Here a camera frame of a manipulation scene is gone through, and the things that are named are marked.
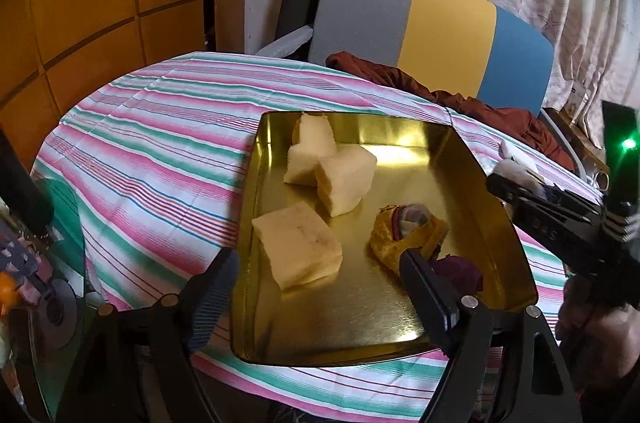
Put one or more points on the small white carton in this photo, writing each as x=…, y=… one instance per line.
x=575, y=98

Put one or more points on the purple cloth piece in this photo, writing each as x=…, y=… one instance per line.
x=460, y=275

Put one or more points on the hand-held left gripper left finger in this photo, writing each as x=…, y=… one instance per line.
x=215, y=298

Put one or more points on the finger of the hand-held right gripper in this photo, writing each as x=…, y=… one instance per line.
x=540, y=228

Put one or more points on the wooden side table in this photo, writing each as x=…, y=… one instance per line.
x=590, y=150

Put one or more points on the grey round object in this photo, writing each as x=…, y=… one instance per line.
x=57, y=318

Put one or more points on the dark red cloth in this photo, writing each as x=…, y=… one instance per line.
x=500, y=118

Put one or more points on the yellow sponge block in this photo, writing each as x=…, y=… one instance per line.
x=300, y=248
x=345, y=183
x=312, y=148

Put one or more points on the gold tin box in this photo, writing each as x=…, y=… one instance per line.
x=380, y=163

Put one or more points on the white foam tube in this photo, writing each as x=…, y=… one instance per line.
x=285, y=43

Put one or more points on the person's right hand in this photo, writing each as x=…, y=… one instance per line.
x=595, y=338

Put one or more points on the grey yellow blue chair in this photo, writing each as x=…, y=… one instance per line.
x=450, y=18

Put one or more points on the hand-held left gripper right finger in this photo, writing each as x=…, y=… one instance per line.
x=430, y=298

